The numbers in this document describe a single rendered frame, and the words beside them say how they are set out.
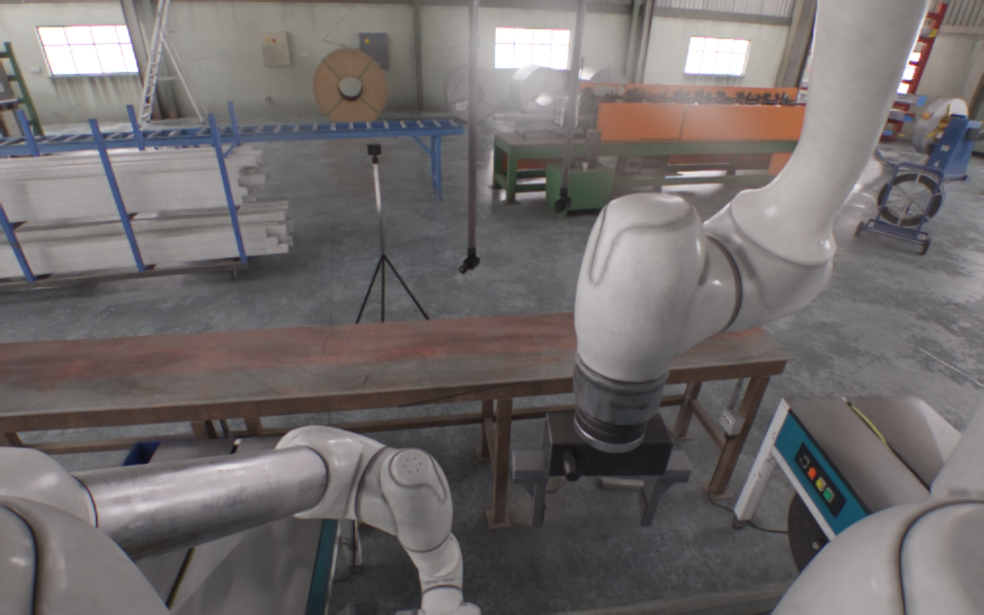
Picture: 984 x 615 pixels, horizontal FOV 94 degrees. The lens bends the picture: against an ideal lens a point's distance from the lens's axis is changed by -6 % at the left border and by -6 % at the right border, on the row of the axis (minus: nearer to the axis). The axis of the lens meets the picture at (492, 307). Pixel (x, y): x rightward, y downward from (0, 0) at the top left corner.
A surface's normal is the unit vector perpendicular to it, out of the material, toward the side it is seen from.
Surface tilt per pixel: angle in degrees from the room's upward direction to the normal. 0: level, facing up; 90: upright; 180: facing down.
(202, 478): 51
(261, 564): 0
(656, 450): 90
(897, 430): 0
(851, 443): 0
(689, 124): 90
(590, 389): 90
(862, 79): 131
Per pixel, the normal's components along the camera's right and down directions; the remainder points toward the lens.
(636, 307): -0.27, 0.41
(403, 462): 0.15, -0.77
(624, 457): 0.02, 0.50
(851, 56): -0.51, 0.85
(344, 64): 0.26, 0.48
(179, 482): 0.74, -0.67
